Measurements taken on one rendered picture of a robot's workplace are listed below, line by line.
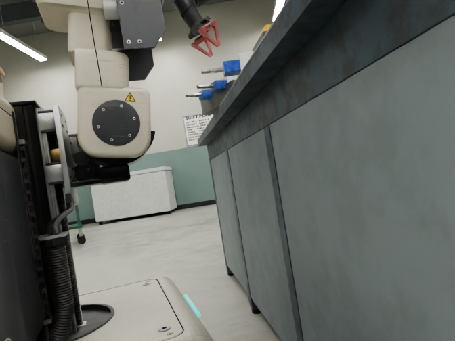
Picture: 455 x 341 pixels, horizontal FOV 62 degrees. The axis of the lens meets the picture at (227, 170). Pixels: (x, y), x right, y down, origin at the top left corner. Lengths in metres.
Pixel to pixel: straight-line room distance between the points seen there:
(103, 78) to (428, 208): 0.71
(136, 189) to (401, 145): 7.23
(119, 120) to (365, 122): 0.56
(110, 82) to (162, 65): 7.75
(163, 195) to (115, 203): 0.96
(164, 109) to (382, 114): 8.04
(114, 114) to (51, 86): 8.46
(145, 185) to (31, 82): 3.65
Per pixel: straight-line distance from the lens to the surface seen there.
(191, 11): 1.34
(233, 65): 0.94
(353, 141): 0.54
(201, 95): 1.31
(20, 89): 9.66
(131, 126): 0.89
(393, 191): 0.48
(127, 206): 7.64
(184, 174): 8.24
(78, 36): 0.99
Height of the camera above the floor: 0.57
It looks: 1 degrees up
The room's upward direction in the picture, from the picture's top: 9 degrees counter-clockwise
